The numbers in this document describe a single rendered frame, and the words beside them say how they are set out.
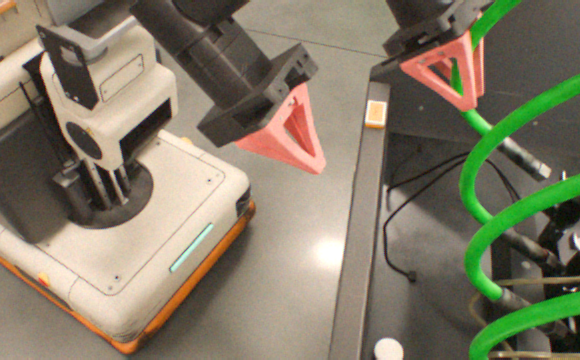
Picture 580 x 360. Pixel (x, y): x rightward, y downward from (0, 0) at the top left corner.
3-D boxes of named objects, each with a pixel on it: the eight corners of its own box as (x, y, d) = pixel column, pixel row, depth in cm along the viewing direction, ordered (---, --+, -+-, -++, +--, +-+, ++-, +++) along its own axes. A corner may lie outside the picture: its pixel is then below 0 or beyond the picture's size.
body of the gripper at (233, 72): (282, 108, 39) (213, 29, 36) (208, 144, 47) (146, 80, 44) (318, 57, 43) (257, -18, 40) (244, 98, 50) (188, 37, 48)
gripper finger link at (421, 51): (513, 77, 53) (472, -8, 51) (497, 108, 48) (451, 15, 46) (452, 99, 58) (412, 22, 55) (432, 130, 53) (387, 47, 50)
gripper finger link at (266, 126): (324, 192, 44) (248, 108, 41) (270, 206, 49) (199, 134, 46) (354, 137, 48) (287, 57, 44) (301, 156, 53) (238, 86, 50)
